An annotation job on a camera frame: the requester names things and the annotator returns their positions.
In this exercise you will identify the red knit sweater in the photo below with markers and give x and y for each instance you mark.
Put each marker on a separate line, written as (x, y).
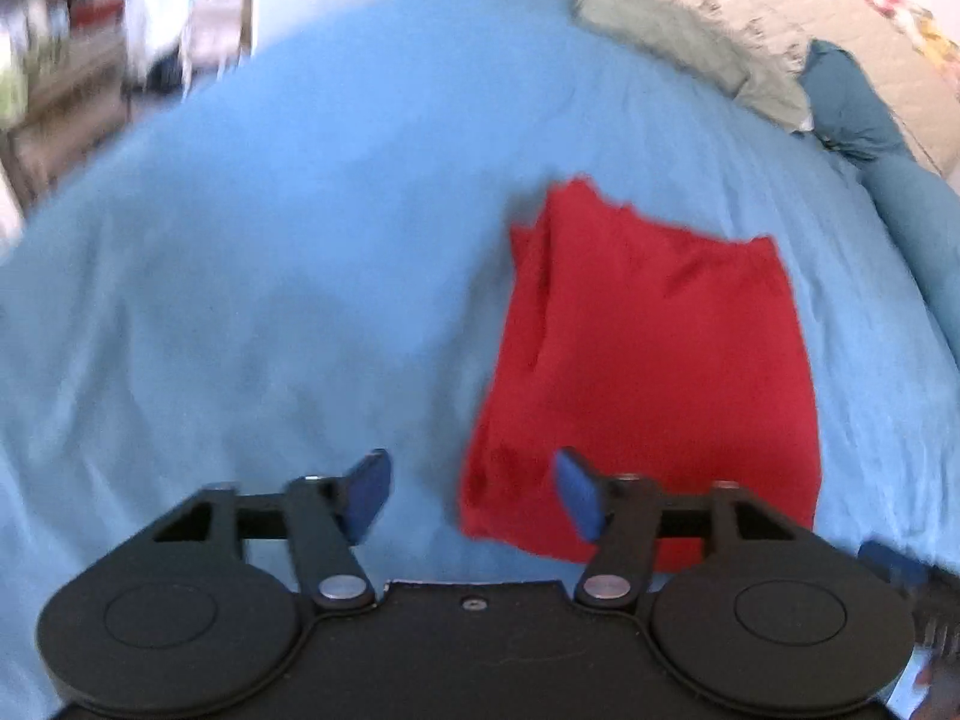
(645, 360)

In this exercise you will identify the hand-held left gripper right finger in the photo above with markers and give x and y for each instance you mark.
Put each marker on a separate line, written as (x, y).
(577, 493)

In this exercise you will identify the grey-green folded cloth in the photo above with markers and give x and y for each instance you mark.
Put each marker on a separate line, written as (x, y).
(675, 37)

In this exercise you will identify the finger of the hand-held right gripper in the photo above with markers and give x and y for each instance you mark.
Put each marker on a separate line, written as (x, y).
(885, 559)

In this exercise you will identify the dark teal cloth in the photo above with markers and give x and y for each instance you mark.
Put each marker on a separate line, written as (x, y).
(847, 97)

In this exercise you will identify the blue bed sheet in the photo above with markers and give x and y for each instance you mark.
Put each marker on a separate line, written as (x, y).
(262, 277)

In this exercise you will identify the blue duvet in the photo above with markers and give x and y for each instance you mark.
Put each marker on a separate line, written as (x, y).
(919, 221)

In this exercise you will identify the wooden shelf with items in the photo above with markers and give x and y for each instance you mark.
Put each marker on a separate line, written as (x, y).
(60, 60)

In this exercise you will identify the yellow plush toy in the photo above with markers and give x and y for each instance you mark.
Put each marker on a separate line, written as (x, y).
(937, 37)

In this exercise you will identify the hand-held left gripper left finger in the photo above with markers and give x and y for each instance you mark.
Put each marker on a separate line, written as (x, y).
(367, 493)

